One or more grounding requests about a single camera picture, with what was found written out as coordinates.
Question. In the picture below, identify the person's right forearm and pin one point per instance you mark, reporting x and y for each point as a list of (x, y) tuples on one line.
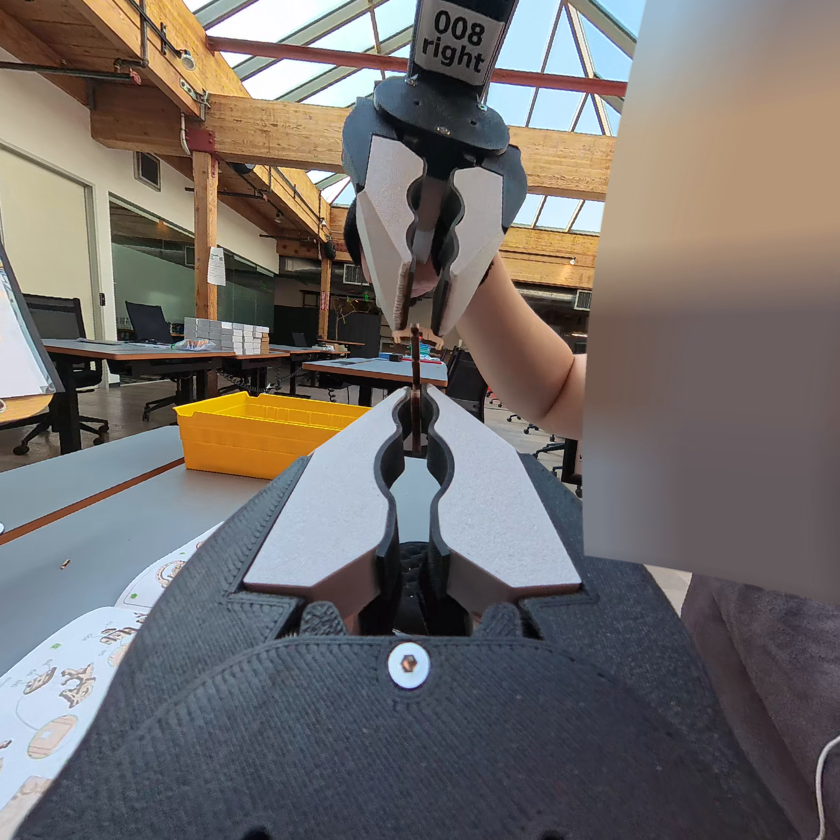
[(518, 354)]

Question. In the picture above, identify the stack of white boxes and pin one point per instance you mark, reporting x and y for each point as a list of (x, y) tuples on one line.
[(226, 334)]

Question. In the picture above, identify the grey ventilation duct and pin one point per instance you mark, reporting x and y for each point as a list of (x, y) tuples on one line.
[(308, 269)]

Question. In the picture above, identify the small grey desk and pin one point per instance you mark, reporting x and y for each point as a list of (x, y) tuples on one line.
[(374, 371)]

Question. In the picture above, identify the red ceiling pipe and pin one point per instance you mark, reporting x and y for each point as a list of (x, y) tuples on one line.
[(315, 56)]

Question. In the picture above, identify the thin dark wooden model part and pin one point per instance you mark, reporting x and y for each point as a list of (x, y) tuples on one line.
[(417, 374)]

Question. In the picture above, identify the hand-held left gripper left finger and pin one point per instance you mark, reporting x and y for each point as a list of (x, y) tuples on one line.
[(315, 518)]

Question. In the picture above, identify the bare potted tree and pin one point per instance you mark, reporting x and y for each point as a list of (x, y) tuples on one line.
[(342, 315)]

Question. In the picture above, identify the white paper notice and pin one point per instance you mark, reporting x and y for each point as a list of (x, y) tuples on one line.
[(216, 266)]

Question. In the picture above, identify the clear bag of colourful bits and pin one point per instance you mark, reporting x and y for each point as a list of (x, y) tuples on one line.
[(193, 344)]

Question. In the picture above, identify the yellow plastic bin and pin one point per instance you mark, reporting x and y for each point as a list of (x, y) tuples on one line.
[(262, 439)]

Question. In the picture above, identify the person's right hand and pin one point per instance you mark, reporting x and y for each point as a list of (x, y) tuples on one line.
[(425, 279)]

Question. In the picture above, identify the long grey desk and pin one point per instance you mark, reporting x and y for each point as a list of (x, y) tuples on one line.
[(144, 351)]

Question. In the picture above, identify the black office chair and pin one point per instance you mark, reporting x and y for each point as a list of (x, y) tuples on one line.
[(148, 321), (62, 328), (466, 380)]

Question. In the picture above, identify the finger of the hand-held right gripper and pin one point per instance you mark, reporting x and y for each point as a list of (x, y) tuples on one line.
[(387, 210), (482, 223)]

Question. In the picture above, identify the printed instruction sheet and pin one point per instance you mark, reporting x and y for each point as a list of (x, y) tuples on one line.
[(59, 663)]

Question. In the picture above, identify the white wall vent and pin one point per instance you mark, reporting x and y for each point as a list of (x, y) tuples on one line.
[(356, 274), (583, 299)]

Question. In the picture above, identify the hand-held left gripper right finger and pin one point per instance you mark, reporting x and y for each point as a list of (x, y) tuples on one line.
[(505, 518)]

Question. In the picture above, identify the black-framed white board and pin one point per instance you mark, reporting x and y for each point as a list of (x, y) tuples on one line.
[(16, 341)]

